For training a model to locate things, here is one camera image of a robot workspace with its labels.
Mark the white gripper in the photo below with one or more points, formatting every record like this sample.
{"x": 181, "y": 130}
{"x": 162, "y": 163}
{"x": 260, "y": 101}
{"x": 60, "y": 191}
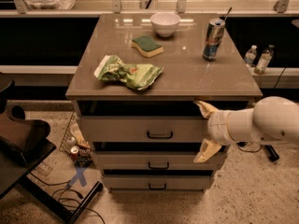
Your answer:
{"x": 219, "y": 126}

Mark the grey top drawer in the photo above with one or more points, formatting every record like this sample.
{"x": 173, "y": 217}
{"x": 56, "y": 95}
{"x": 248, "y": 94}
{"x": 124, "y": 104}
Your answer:
{"x": 143, "y": 129}

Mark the grey drawer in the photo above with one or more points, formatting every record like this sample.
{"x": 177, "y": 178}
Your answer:
{"x": 143, "y": 129}
{"x": 154, "y": 161}
{"x": 155, "y": 182}

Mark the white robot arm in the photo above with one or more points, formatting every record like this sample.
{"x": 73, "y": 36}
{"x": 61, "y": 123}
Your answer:
{"x": 273, "y": 119}

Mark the dark robot base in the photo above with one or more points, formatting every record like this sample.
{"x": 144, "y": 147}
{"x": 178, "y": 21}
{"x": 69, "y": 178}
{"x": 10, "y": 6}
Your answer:
{"x": 23, "y": 142}

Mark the grey bottom drawer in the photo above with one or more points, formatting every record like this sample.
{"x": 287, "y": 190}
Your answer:
{"x": 155, "y": 182}

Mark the grey drawer cabinet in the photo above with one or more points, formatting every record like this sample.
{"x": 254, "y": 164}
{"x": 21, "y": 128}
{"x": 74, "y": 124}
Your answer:
{"x": 186, "y": 77}

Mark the grey middle drawer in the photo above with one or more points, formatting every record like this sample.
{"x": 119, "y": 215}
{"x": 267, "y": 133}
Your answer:
{"x": 154, "y": 161}

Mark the black floor bar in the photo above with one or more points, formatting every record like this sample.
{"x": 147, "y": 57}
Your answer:
{"x": 273, "y": 156}

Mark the small clear water bottle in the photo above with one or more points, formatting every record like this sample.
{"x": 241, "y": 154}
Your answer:
{"x": 250, "y": 56}

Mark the blue silver energy drink can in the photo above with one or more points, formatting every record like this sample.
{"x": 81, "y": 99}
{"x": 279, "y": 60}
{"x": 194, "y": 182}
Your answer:
{"x": 214, "y": 35}

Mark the clear bottle with yellow liquid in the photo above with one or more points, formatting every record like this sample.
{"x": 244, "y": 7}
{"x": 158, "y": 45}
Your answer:
{"x": 264, "y": 60}

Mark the green yellow sponge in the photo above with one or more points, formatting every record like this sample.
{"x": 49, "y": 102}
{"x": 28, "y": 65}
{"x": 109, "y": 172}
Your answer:
{"x": 146, "y": 46}

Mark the green crumpled chip bag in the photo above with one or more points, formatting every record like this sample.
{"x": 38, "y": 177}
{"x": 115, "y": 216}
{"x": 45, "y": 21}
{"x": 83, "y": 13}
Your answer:
{"x": 136, "y": 76}

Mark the white bowl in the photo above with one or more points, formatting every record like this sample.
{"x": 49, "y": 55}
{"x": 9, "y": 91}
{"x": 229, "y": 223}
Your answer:
{"x": 165, "y": 23}

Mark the blue tape cross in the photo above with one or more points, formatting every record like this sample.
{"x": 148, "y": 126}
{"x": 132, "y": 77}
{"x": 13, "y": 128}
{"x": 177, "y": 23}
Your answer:
{"x": 79, "y": 176}

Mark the red soda can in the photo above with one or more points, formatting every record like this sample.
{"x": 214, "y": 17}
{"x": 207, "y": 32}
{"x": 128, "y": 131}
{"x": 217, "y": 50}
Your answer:
{"x": 74, "y": 151}

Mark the black stand leg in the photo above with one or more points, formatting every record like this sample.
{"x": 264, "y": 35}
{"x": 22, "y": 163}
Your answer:
{"x": 66, "y": 203}

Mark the wire basket with trash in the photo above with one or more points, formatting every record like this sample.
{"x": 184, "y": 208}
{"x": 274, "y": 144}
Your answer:
{"x": 73, "y": 137}

